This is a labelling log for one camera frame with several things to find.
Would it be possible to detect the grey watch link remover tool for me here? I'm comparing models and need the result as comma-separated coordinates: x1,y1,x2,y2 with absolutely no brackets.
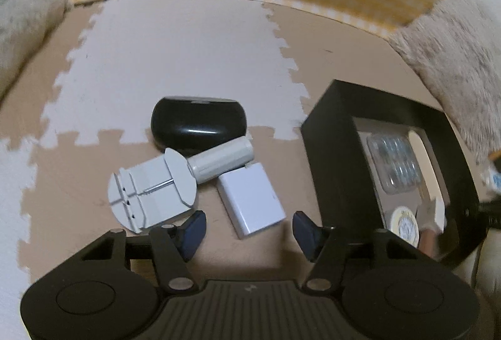
107,137,255,234

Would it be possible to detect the white rectangular power adapter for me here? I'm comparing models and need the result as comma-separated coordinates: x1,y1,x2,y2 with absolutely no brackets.
216,162,286,240

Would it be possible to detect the clear plastic blister case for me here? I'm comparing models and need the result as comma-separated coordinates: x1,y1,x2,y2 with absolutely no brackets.
366,134,423,195

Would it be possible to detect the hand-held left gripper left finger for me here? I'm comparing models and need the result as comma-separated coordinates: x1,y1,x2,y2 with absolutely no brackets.
80,210,207,293

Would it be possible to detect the white foam puzzle mat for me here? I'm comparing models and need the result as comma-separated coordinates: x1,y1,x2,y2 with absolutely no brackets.
41,0,310,147
0,137,40,340

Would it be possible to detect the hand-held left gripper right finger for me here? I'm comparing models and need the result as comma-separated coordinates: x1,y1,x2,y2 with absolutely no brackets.
293,211,421,293

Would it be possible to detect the fluffy cream cushion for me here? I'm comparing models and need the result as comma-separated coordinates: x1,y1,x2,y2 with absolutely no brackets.
389,0,501,164
0,0,67,98

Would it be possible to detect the black storage box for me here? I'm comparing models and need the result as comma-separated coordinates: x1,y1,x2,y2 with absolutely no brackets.
301,79,488,270

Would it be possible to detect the black oval case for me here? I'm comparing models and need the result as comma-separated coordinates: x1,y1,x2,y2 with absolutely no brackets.
151,95,248,153

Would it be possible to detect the jar with mint green lid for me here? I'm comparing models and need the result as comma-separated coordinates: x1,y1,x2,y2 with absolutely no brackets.
385,206,420,247

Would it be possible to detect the cream oval stick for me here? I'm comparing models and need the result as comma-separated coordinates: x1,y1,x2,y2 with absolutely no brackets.
408,130,447,225

